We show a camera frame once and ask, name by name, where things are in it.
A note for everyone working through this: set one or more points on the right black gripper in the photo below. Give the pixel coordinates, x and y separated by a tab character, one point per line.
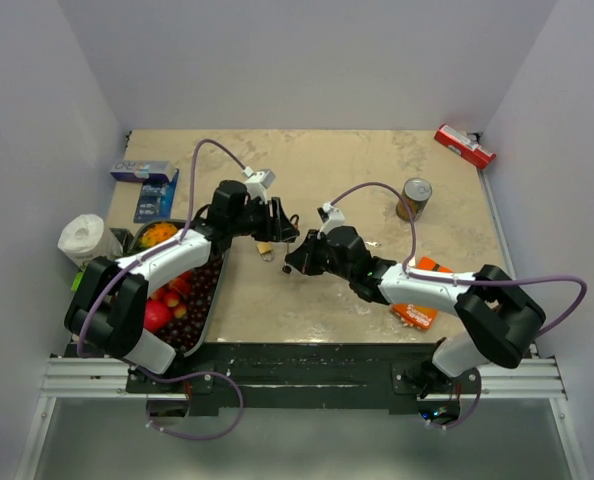
304	257

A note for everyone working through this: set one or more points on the grey fruit tray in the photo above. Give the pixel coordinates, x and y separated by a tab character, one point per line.
212	310

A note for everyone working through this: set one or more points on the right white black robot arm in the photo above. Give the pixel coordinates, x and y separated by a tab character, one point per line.
500	319

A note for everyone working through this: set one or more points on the aluminium rail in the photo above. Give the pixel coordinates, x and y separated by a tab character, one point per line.
101	378

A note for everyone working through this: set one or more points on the small peach fruits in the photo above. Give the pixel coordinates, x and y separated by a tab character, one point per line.
175	294

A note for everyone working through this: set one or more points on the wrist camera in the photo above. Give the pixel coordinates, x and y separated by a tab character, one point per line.
331	217
258	182

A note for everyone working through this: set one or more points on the red cardboard box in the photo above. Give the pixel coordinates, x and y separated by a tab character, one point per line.
465	147

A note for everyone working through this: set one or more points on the brass padlock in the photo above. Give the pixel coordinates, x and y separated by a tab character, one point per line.
266	251

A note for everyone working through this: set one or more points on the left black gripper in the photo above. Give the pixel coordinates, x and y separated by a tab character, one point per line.
276	228

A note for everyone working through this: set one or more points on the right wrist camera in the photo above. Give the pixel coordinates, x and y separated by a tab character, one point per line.
331	217

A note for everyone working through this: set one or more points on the paper towel roll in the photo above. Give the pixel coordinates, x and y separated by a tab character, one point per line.
87	237

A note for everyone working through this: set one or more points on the orange flower pineapple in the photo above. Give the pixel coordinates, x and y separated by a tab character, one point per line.
154	234

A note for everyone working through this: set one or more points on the red apple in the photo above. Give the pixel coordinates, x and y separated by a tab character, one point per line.
156	316

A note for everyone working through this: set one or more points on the tin can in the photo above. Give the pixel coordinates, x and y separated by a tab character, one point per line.
416	193

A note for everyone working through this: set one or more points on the purple grapes bunch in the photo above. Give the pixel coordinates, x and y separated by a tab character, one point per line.
197	305

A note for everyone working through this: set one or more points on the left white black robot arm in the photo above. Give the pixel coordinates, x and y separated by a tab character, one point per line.
108	308

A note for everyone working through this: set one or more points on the orange blister pack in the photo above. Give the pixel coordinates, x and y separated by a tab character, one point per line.
420	317

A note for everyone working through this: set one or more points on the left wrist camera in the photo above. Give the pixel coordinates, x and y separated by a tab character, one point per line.
258	182

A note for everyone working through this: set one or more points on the blue white box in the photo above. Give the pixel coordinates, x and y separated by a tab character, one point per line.
143	171

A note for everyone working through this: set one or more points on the green box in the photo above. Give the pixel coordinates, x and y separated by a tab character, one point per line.
77	281

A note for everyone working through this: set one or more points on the blue blister pack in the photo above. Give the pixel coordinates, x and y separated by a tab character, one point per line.
155	201

